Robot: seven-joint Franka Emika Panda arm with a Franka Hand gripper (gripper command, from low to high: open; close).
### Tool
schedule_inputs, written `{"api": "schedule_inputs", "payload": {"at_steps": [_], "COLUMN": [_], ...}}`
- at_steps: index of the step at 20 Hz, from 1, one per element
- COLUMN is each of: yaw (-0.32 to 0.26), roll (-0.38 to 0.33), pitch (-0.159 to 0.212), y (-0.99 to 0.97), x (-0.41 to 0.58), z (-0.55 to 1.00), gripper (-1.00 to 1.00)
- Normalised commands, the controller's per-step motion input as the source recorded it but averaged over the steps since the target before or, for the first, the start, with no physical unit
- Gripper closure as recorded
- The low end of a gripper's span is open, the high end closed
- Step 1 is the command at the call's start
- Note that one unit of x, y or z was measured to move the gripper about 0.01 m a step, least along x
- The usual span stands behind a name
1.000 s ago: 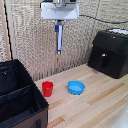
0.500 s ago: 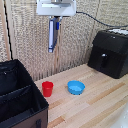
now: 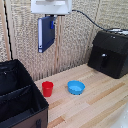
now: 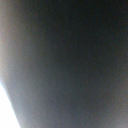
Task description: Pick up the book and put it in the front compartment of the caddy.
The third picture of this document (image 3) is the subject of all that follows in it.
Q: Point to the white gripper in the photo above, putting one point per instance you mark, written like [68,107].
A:
[51,6]

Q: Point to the black paper shredder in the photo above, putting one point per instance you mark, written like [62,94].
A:
[109,53]

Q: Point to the red plastic cup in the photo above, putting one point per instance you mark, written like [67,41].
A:
[47,89]

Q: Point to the blue plastic bowl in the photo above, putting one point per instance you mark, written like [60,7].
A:
[76,87]

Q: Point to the black fabric storage box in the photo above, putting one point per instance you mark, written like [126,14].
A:
[18,96]

